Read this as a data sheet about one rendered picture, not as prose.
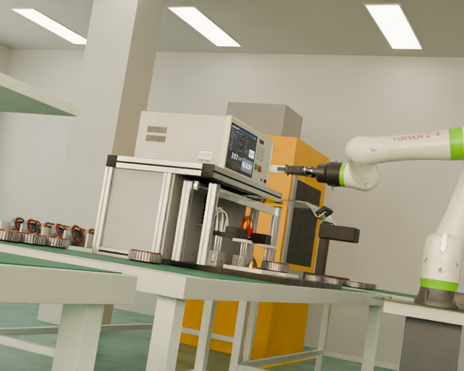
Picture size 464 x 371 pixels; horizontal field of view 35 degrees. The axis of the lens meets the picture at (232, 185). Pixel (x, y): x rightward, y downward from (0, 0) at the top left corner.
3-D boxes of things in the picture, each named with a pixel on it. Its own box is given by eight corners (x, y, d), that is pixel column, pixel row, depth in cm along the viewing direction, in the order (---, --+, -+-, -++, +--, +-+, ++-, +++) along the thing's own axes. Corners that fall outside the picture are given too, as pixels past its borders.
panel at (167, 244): (237, 268, 312) (247, 199, 315) (161, 258, 252) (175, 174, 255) (235, 268, 312) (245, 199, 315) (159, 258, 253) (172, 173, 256)
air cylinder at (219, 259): (225, 267, 269) (227, 252, 270) (216, 266, 262) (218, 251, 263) (212, 265, 271) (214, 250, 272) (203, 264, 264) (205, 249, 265)
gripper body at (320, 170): (323, 181, 272) (300, 179, 276) (330, 185, 279) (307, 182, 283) (326, 161, 272) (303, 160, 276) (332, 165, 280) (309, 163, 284)
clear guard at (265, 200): (335, 225, 297) (337, 210, 297) (317, 218, 275) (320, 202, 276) (262, 216, 310) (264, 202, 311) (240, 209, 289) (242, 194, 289)
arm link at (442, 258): (457, 291, 253) (464, 238, 255) (458, 291, 239) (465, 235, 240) (420, 285, 257) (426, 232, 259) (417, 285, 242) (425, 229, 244)
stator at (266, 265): (292, 274, 285) (294, 264, 285) (283, 272, 275) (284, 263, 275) (266, 270, 290) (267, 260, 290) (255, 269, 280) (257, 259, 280)
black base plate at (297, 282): (341, 290, 291) (342, 284, 291) (287, 285, 233) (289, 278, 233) (236, 273, 311) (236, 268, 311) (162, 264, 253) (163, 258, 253)
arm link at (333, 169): (348, 163, 278) (341, 158, 270) (344, 192, 277) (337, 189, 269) (332, 161, 281) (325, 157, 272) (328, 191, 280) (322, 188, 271)
